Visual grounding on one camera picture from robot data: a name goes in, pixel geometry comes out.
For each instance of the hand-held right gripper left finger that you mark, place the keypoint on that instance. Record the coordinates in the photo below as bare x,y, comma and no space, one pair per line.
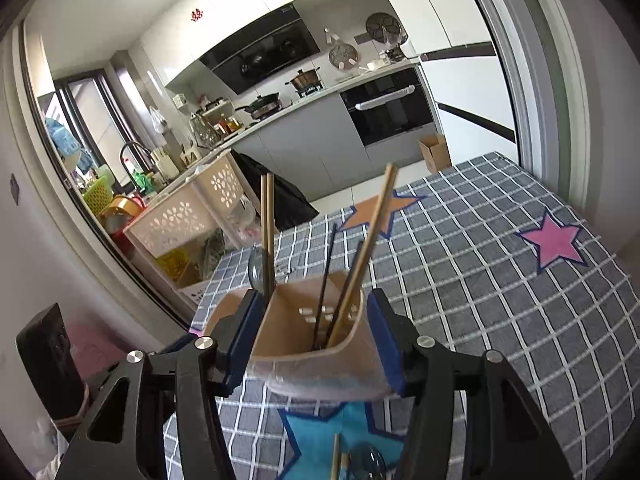
245,325

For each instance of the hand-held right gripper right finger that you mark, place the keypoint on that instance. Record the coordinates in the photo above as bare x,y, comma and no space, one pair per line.
382,340

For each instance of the pink plastic utensil holder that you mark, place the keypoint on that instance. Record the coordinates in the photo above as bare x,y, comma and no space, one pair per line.
310,375

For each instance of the pink plastic stool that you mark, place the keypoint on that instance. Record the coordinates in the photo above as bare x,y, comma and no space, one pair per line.
95,350

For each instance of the grey checked tablecloth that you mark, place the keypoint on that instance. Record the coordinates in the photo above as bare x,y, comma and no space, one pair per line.
500,310

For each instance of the pink perforated trolley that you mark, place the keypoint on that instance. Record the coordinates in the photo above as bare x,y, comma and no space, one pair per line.
175,220

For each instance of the black bag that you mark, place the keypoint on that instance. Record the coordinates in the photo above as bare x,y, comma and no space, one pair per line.
280,195

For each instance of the yellow-green plastic basket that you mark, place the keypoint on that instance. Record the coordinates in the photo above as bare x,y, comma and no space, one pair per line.
97,196

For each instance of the grey kitchen counter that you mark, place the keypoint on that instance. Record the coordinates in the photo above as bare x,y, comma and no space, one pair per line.
300,145

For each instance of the cardboard box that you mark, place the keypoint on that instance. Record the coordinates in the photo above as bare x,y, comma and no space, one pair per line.
435,155

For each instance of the glass kettle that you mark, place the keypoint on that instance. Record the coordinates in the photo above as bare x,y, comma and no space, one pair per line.
205,129

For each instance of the curved kitchen faucet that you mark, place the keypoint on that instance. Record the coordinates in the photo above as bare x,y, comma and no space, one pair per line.
131,152

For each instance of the blue hanging towel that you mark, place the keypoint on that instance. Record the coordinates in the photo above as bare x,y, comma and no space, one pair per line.
62,142

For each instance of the black wok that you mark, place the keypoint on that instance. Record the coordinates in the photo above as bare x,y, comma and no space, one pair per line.
262,106

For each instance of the white plastic bag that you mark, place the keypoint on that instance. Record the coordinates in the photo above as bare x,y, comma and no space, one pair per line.
156,121

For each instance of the black built-in oven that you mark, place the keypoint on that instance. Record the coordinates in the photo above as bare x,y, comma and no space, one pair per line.
390,110

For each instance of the white refrigerator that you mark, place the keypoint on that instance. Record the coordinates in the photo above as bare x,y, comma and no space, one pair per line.
470,110

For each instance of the metal cooking pot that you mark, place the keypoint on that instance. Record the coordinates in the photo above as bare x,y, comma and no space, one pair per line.
304,80

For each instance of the black range hood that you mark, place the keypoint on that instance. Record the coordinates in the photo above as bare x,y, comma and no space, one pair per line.
260,55

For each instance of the red cabinet decal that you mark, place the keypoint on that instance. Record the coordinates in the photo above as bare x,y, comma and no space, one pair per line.
197,15

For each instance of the white upper cabinets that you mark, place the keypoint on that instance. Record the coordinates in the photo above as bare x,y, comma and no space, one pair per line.
225,10

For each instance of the grey wall switch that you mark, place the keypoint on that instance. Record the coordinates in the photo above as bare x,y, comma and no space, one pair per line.
14,190

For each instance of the round wall trivet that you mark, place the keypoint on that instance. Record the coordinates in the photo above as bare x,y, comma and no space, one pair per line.
382,27
342,56

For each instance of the sliding door frame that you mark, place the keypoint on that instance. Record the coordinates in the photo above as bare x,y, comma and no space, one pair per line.
545,60

